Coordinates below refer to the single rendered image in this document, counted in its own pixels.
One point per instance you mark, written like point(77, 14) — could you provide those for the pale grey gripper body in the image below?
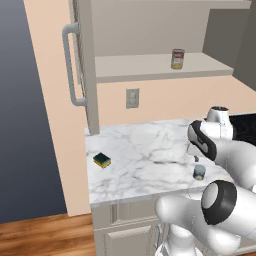
point(191, 150)

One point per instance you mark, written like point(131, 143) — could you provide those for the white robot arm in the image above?
point(220, 213)

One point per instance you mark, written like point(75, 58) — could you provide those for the grey cabinet door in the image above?
point(233, 40)

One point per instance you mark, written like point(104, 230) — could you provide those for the grey and green can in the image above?
point(199, 172)

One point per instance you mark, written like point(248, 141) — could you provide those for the black hob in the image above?
point(245, 128)

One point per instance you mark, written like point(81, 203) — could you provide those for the beige drawer front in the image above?
point(133, 211)

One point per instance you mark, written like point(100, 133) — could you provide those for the green and yellow sponge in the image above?
point(102, 160)

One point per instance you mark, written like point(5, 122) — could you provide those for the red and yellow can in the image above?
point(177, 59)

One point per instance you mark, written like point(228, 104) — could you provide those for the beige base cupboard door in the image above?
point(130, 241)

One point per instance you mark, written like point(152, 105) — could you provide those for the grey wall outlet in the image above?
point(132, 98)

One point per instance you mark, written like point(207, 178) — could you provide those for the beige wall cabinet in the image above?
point(150, 66)

